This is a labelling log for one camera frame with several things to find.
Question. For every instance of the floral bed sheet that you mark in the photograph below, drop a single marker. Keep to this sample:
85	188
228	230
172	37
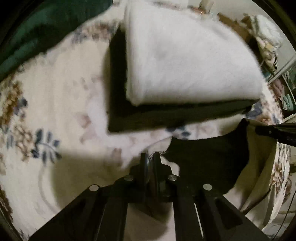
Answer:
54	136

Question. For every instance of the folded black garment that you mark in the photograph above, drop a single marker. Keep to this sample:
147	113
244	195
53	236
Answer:
124	117

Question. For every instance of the dark green folded blanket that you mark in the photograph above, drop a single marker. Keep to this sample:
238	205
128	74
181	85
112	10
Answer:
32	27

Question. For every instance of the beige garment with black collar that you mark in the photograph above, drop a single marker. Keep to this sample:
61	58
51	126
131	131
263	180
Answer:
238	165

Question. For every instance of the pile of clothes on chair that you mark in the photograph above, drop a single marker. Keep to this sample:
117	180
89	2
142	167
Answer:
267	36

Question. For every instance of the folded white garment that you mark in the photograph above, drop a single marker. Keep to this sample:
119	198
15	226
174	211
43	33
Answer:
177	57

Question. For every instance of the white wardrobe shelf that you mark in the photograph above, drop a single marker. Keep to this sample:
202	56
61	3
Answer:
283	86

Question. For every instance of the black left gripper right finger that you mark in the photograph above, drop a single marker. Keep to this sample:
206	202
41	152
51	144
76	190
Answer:
200	211

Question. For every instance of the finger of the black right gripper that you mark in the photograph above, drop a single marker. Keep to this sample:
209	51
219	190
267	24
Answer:
284	133

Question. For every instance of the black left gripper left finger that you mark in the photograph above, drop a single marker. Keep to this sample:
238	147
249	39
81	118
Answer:
98	213

